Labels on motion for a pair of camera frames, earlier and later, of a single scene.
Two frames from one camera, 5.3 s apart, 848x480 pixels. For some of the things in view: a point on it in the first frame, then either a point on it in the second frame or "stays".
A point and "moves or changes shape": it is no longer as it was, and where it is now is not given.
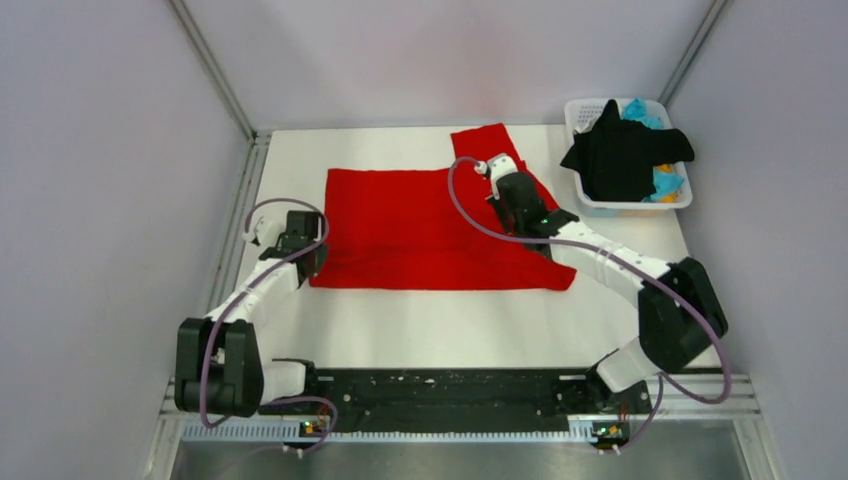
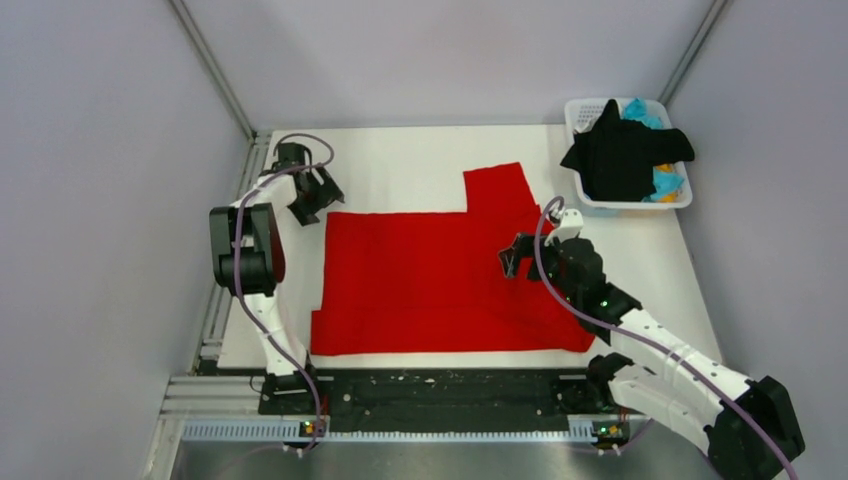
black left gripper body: [320, 257] → [310, 180]
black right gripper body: [507, 218] → [551, 267]
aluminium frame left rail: [228, 267] stays
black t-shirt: [617, 156] stays
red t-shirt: [430, 228] moves or changes shape
